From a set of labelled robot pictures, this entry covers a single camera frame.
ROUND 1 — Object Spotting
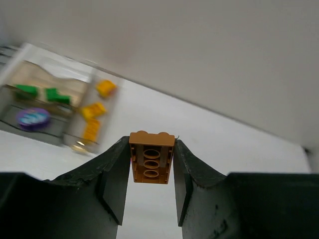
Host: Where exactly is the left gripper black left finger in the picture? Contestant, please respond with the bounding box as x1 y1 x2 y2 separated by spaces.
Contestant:
0 136 131 239

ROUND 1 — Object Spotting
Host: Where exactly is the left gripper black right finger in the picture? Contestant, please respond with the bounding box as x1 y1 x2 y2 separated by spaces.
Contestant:
173 139 319 239

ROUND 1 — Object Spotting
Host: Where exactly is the brown lego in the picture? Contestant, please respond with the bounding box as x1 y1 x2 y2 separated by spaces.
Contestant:
129 130 175 184

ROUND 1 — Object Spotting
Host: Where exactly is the yellow lego brick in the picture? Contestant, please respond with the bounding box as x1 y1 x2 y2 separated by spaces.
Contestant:
81 102 107 120

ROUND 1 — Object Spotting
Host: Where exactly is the purple round lego piece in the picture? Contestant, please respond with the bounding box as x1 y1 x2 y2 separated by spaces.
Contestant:
15 108 51 131

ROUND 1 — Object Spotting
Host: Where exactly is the small green lego brick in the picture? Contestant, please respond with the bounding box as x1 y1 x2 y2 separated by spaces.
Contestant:
45 88 71 105

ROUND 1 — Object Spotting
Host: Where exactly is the orange lego brick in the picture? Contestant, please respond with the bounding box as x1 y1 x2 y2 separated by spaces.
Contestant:
96 80 117 98

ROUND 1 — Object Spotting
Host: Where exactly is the green curved lego brick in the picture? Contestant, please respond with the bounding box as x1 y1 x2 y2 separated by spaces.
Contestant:
14 84 39 100

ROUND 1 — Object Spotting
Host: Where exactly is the grey tinted container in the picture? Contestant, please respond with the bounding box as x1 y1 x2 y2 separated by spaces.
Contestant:
0 105 69 145

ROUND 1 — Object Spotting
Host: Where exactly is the clear tall container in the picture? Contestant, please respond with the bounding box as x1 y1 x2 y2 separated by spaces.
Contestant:
63 71 123 154

